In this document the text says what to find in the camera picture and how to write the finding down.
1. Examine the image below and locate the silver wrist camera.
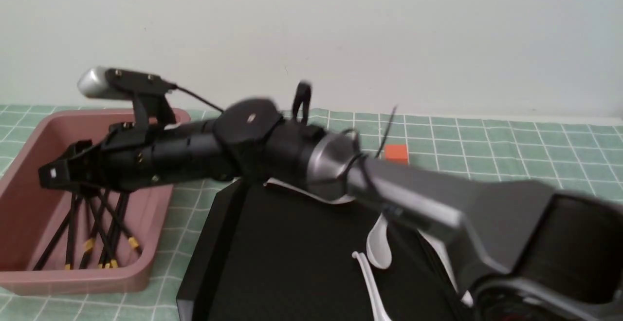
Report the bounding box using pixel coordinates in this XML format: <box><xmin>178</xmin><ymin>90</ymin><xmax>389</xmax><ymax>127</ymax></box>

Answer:
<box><xmin>76</xmin><ymin>66</ymin><xmax>127</xmax><ymax>100</ymax></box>

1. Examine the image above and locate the white spoon middle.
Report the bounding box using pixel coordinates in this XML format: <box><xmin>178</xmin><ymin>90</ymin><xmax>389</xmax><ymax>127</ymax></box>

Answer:
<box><xmin>366</xmin><ymin>214</ymin><xmax>392</xmax><ymax>270</ymax></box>

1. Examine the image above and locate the pink plastic bin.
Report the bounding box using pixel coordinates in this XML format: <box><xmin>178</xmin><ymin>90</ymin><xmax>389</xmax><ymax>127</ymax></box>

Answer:
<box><xmin>0</xmin><ymin>109</ymin><xmax>173</xmax><ymax>295</ymax></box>

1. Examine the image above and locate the black chopstick gold band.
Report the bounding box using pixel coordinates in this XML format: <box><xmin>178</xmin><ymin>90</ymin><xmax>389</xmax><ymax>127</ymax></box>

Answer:
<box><xmin>84</xmin><ymin>194</ymin><xmax>95</xmax><ymax>263</ymax></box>

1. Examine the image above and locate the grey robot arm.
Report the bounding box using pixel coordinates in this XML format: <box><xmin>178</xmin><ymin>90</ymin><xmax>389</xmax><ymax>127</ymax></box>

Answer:
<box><xmin>38</xmin><ymin>98</ymin><xmax>622</xmax><ymax>321</ymax></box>

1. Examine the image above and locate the white spoon top left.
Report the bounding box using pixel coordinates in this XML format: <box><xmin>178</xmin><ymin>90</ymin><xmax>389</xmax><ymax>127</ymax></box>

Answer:
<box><xmin>263</xmin><ymin>178</ymin><xmax>355</xmax><ymax>205</ymax></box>

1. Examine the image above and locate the white spoon bottom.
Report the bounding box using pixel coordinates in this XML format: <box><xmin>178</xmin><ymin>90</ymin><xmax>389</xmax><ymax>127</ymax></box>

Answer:
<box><xmin>351</xmin><ymin>251</ymin><xmax>392</xmax><ymax>321</ymax></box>

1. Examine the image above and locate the black plastic tray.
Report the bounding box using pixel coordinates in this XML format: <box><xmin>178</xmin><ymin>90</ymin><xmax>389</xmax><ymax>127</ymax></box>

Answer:
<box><xmin>176</xmin><ymin>177</ymin><xmax>475</xmax><ymax>321</ymax></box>

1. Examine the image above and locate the black camera cable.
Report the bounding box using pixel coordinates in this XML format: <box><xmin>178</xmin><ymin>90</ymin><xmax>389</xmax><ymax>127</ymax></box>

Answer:
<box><xmin>173</xmin><ymin>85</ymin><xmax>225</xmax><ymax>113</ymax></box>

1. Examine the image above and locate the green checkered tablecloth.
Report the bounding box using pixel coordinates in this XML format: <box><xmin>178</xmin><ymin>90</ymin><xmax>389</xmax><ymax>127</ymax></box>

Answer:
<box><xmin>0</xmin><ymin>109</ymin><xmax>623</xmax><ymax>321</ymax></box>

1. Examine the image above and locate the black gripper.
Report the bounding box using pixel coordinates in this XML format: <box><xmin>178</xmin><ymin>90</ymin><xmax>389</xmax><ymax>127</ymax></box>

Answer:
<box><xmin>38</xmin><ymin>121</ymin><xmax>234</xmax><ymax>192</ymax></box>

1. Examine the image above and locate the black chopstick crossing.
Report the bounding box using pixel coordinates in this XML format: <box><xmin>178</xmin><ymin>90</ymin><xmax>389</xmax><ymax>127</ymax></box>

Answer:
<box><xmin>98</xmin><ymin>193</ymin><xmax>143</xmax><ymax>255</ymax></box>

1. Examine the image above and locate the orange cube block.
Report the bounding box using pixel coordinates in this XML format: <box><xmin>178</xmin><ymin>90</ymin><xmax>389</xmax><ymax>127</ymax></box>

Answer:
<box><xmin>384</xmin><ymin>144</ymin><xmax>409</xmax><ymax>164</ymax></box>

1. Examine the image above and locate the black chopstick gold tip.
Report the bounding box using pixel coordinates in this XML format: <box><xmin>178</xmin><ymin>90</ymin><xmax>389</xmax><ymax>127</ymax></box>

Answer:
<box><xmin>78</xmin><ymin>190</ymin><xmax>118</xmax><ymax>269</ymax></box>
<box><xmin>98</xmin><ymin>193</ymin><xmax>122</xmax><ymax>268</ymax></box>
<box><xmin>65</xmin><ymin>193</ymin><xmax>78</xmax><ymax>270</ymax></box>
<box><xmin>103</xmin><ymin>193</ymin><xmax>130</xmax><ymax>268</ymax></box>
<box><xmin>33</xmin><ymin>204</ymin><xmax>75</xmax><ymax>271</ymax></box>

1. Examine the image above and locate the white spoon right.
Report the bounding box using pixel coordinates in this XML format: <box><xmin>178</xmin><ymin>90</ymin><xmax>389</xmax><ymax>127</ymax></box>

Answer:
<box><xmin>419</xmin><ymin>231</ymin><xmax>474</xmax><ymax>308</ymax></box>

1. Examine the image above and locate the white spoon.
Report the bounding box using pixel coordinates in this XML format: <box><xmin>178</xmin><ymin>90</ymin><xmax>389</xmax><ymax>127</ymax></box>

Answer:
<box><xmin>419</xmin><ymin>231</ymin><xmax>474</xmax><ymax>308</ymax></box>
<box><xmin>366</xmin><ymin>214</ymin><xmax>392</xmax><ymax>270</ymax></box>
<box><xmin>263</xmin><ymin>178</ymin><xmax>355</xmax><ymax>205</ymax></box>
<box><xmin>351</xmin><ymin>251</ymin><xmax>392</xmax><ymax>321</ymax></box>

